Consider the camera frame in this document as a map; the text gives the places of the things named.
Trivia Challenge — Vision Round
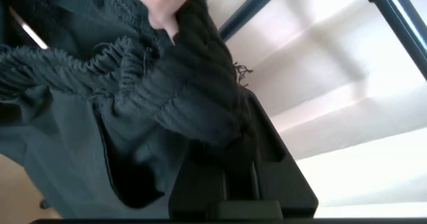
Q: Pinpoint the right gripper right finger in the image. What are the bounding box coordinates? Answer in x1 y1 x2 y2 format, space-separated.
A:
243 87 320 218

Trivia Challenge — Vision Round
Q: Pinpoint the black garment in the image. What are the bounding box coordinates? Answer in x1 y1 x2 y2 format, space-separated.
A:
0 0 260 220

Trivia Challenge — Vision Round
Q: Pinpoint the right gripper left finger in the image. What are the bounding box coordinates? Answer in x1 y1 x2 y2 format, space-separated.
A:
168 149 228 218

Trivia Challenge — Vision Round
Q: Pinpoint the black clothes rack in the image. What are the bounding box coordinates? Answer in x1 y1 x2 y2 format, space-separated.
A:
218 0 427 81

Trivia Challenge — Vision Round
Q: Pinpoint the pink clothes hanger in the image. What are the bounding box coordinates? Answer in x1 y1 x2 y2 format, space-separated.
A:
8 0 201 50

